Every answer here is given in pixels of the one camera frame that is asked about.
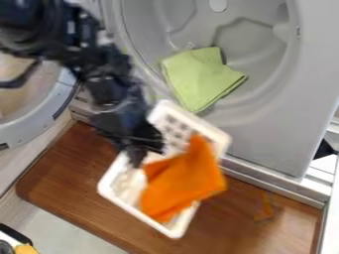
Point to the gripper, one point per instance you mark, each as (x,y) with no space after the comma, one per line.
(128,129)

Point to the white basket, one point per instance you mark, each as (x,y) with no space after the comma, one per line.
(176,125)

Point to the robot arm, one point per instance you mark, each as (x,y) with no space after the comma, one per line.
(53,36)

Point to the orange cloth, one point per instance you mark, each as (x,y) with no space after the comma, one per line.
(183,178)

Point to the green cloth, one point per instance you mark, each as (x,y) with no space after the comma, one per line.
(198,77)

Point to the washing machine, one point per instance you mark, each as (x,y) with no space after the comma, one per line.
(265,82)

